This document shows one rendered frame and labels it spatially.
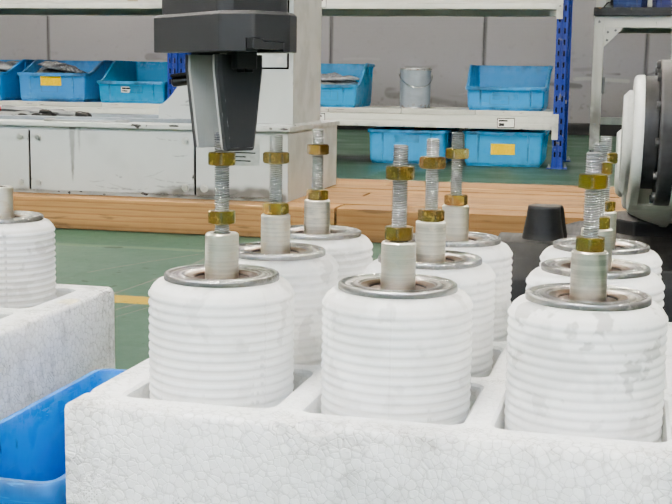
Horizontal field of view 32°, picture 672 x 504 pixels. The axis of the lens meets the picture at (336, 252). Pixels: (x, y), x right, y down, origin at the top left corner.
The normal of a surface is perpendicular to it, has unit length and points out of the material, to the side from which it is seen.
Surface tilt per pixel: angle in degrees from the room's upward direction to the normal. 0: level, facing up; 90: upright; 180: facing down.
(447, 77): 90
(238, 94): 90
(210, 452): 90
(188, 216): 90
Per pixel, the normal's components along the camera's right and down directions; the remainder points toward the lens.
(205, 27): -0.83, 0.07
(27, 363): 0.97, 0.05
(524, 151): -0.22, 0.18
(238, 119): 0.56, 0.13
